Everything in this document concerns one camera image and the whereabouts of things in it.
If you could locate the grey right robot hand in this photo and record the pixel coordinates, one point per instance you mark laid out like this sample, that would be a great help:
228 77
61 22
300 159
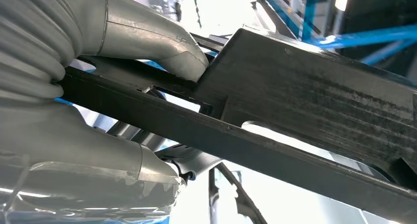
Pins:
146 30

